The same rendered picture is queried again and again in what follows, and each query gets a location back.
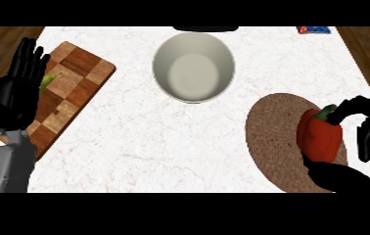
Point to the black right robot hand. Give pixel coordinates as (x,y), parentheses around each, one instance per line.
(339,177)

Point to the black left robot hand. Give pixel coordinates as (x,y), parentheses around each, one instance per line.
(19,82)

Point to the red bell pepper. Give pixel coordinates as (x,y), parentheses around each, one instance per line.
(318,137)

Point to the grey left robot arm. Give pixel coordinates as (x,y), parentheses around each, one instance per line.
(15,160)

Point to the brown round woven placemat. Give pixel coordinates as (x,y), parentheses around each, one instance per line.
(274,141)

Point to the pale grey bowl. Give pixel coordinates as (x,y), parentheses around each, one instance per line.
(193,67)

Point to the green vegetable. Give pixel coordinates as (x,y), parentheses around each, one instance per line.
(46,81)

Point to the checkered wooden cutting board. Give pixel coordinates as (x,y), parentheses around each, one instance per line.
(66,92)

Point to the black rounded object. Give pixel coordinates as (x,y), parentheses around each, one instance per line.
(205,28)

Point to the blue and red packet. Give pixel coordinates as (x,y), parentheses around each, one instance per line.
(314,29)

